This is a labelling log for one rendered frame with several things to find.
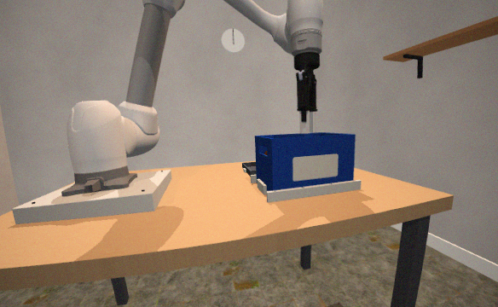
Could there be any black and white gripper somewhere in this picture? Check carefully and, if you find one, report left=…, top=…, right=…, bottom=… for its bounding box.
left=294, top=52, right=320, bottom=134

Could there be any blue plastic crate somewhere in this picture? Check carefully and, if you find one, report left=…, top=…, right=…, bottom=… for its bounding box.
left=256, top=132, right=356, bottom=191

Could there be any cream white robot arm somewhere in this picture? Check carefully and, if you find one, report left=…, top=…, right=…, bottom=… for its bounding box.
left=61, top=0, right=324, bottom=197

